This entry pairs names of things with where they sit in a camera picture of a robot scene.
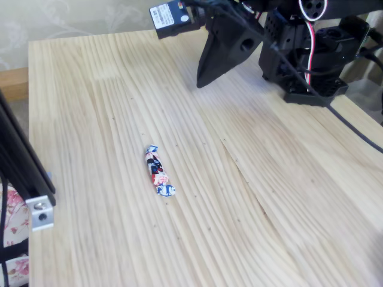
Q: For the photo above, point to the candy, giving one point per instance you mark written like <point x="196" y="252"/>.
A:
<point x="157" y="170"/>

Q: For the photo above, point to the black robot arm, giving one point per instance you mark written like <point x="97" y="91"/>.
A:
<point x="278" y="59"/>

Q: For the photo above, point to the wooden baseboard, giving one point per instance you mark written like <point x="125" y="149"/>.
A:
<point x="12" y="83"/>

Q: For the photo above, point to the silver corner bracket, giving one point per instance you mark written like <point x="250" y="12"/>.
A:
<point x="40" y="215"/>

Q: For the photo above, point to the black stand under table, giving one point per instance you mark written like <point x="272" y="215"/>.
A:
<point x="15" y="251"/>

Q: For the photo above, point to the floral cloth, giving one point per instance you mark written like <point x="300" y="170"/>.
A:
<point x="16" y="209"/>

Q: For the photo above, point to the aluminium extrusion camera post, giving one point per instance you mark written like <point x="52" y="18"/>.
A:
<point x="24" y="161"/>

